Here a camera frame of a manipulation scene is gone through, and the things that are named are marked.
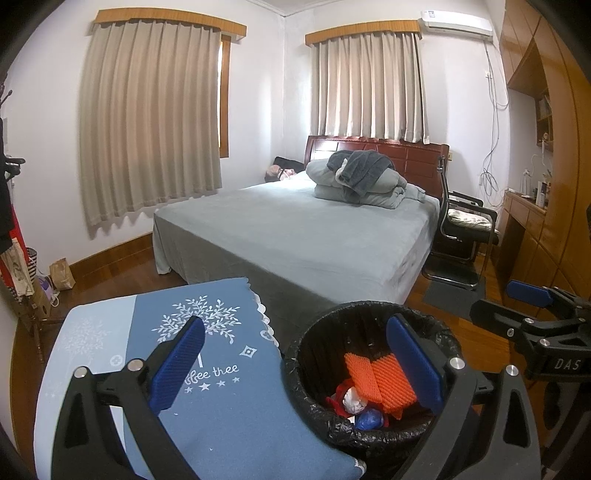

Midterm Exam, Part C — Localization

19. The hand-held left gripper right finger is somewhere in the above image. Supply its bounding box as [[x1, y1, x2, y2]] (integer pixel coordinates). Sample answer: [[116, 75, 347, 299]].
[[385, 316, 543, 480]]

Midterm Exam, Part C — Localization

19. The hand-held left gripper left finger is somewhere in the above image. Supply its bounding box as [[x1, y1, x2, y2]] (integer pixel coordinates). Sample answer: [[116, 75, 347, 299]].
[[51, 316, 206, 480]]

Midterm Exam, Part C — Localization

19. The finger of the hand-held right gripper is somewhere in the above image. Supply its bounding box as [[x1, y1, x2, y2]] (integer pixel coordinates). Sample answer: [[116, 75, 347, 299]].
[[470, 299, 533, 345], [505, 280, 591, 320]]

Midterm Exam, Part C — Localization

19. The white tissue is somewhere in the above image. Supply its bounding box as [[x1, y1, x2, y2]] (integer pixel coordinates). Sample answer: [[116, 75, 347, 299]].
[[342, 387, 368, 414]]

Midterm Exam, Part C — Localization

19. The blue plastic bag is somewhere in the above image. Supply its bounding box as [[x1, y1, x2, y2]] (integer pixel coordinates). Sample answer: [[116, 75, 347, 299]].
[[355, 408, 387, 431]]

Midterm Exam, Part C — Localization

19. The red plastic bag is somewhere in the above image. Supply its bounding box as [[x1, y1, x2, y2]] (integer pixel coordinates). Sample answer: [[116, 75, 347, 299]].
[[325, 378, 402, 421]]

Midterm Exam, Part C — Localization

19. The black trash bin with bag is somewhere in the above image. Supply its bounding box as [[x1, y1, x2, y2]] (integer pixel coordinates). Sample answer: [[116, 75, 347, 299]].
[[283, 301, 472, 462]]

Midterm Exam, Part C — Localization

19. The grey floor mat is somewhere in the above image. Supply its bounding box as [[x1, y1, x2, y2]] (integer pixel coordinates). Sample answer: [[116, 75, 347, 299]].
[[422, 277, 488, 310]]

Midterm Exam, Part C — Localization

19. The wooden desk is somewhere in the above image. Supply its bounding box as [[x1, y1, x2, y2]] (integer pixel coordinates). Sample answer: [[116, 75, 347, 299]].
[[496, 188, 553, 282]]

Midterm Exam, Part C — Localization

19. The blue tree print tablecloth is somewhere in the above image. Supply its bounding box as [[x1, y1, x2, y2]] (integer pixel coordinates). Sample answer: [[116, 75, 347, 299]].
[[33, 277, 368, 480]]

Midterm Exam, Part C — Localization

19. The black office chair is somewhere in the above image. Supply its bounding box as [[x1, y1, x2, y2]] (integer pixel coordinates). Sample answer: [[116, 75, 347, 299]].
[[422, 154, 502, 292]]

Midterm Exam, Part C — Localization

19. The chair seat cushion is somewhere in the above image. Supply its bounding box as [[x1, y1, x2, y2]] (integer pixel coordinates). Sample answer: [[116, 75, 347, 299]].
[[447, 208, 493, 230]]

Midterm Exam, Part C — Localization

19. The brown paper bag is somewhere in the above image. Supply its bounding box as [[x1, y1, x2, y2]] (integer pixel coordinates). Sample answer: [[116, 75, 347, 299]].
[[49, 258, 76, 291]]

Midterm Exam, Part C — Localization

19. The wooden coat rack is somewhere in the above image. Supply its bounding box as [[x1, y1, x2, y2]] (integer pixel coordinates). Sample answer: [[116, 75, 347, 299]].
[[0, 85, 52, 366]]

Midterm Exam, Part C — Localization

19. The cardboard box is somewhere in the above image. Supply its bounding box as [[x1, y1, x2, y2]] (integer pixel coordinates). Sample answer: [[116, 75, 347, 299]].
[[21, 286, 49, 324]]

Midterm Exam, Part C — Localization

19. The bed with grey sheet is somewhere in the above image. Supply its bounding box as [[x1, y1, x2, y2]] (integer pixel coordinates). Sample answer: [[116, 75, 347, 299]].
[[154, 173, 441, 308]]

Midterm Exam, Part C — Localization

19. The wooden headboard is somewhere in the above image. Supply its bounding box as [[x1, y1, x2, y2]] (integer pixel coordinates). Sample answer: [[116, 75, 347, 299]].
[[305, 135, 451, 204]]

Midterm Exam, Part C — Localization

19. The striped bag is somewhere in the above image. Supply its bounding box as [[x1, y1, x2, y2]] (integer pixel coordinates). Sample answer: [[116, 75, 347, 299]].
[[18, 248, 38, 304]]

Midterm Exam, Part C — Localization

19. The canvas tote bag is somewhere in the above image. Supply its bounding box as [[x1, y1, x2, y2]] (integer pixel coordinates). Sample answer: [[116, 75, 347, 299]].
[[7, 240, 33, 296]]

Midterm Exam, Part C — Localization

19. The red garment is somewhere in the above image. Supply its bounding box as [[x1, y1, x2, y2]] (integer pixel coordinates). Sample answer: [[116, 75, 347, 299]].
[[0, 208, 22, 287]]

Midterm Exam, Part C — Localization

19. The dark grey towel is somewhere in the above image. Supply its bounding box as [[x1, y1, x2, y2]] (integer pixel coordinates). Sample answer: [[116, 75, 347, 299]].
[[327, 150, 396, 197]]

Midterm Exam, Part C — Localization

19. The folded grey quilt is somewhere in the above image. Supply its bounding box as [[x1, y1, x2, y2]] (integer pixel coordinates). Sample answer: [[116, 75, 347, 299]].
[[305, 159, 428, 211]]

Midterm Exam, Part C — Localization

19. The pink soft item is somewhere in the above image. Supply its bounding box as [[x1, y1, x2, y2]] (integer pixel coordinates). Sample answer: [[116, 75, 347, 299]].
[[264, 166, 299, 184]]

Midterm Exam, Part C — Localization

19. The black coat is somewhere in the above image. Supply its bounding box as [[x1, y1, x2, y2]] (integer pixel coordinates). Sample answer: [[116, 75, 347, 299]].
[[0, 117, 17, 253]]

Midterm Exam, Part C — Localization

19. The wide beige curtain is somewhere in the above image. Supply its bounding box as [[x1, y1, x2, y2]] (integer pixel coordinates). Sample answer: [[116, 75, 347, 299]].
[[78, 21, 225, 227]]

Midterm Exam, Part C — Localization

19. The narrow beige curtain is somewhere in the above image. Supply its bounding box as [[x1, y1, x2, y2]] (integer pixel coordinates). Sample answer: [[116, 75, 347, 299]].
[[310, 32, 427, 144]]

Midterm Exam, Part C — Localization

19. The white air conditioner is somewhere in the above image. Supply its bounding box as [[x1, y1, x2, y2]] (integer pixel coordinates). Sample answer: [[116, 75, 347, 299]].
[[418, 10, 494, 40]]

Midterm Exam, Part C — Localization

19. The short wooden curtain pelmet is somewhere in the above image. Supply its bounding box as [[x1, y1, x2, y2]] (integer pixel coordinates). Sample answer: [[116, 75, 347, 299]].
[[305, 21, 424, 47]]

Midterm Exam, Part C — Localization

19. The long wooden curtain pelmet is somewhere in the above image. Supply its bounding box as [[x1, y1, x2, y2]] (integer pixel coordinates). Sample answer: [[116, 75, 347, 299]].
[[95, 8, 247, 40]]

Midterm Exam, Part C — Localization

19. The wooden wall cabinet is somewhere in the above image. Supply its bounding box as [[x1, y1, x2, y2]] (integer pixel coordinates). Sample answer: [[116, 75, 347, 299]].
[[501, 0, 591, 333]]

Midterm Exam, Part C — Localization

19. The white cable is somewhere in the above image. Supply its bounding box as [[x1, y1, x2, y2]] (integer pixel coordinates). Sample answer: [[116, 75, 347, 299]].
[[480, 41, 511, 200]]

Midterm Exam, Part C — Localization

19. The wooden window frame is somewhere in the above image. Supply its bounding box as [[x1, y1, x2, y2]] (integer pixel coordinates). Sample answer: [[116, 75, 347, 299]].
[[218, 34, 232, 159]]

